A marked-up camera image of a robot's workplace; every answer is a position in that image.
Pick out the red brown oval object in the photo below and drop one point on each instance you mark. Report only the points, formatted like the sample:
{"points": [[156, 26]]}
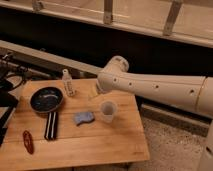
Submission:
{"points": [[28, 142]]}

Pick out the blue sponge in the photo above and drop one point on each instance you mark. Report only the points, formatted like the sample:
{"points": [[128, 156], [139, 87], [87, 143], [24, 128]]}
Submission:
{"points": [[83, 117]]}

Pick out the black equipment with cables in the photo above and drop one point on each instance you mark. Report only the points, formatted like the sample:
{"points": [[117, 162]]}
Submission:
{"points": [[7, 100]]}

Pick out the white ceramic cup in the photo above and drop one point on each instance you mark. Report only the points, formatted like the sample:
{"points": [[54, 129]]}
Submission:
{"points": [[108, 110]]}

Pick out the clear plastic bottle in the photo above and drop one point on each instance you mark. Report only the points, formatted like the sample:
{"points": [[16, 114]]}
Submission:
{"points": [[67, 80]]}

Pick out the wooden cutting board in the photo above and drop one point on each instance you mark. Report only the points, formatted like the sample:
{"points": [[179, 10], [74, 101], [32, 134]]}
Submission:
{"points": [[98, 142]]}

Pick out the dark ceramic bowl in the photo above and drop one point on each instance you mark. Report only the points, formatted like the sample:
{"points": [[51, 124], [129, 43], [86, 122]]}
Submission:
{"points": [[46, 99]]}

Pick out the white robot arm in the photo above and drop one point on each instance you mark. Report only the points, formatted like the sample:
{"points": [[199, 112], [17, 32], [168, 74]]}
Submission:
{"points": [[189, 93]]}

